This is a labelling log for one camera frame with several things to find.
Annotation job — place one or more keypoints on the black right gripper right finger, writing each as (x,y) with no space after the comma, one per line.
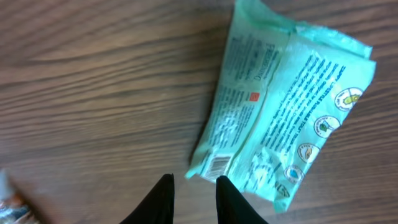
(232,207)

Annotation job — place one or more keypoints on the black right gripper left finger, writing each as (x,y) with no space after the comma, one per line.
(158,205)

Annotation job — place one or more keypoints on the teal snack packet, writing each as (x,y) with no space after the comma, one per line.
(285,86)

